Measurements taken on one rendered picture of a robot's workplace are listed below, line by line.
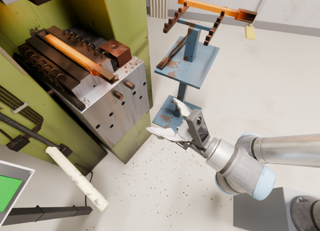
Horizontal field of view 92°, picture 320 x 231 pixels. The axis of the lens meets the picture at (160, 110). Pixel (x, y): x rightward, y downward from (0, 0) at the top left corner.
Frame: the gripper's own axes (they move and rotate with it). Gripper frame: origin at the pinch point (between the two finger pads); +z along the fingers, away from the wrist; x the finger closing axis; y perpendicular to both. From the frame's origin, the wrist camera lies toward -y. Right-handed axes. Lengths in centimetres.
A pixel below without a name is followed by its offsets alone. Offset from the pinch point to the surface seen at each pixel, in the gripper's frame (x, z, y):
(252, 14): 70, -3, -4
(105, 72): 0.0, 26.7, -1.2
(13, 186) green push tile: -41.5, 16.4, 1.0
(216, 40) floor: 200, 47, 100
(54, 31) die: 5, 70, 1
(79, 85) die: -9.0, 33.0, 2.7
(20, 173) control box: -38.8, 18.5, 1.3
